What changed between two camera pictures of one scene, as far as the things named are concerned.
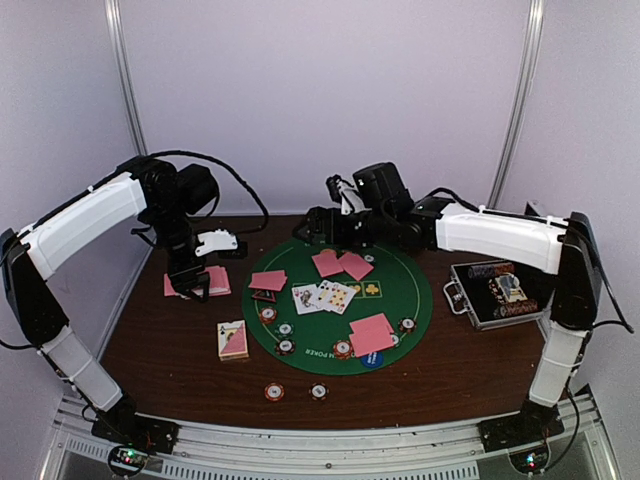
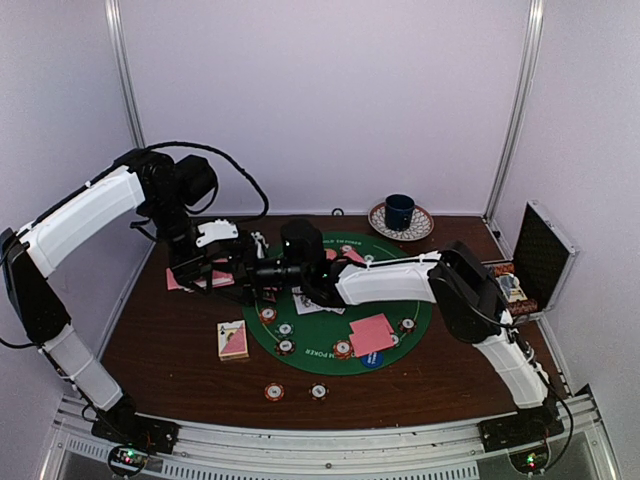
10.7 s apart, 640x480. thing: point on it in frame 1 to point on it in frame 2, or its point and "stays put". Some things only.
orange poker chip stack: [274, 391] stays put
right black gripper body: [350, 236] to [257, 272]
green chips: [284, 329] stays put
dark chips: [285, 347] stays put
